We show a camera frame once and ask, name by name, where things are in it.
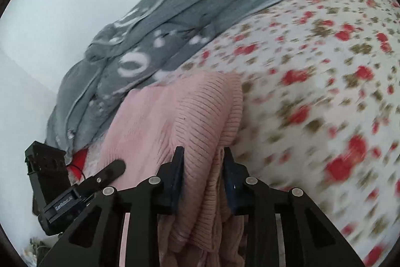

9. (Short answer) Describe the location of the pink knitted sweater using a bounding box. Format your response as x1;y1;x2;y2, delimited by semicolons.
89;72;244;266

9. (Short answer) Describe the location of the floral bed sheet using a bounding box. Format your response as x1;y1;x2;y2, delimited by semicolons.
157;0;399;266

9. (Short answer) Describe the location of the grey patterned quilt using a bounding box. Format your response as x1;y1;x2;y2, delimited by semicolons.
45;0;282;154

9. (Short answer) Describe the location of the black cable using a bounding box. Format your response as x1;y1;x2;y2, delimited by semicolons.
65;161;87;182

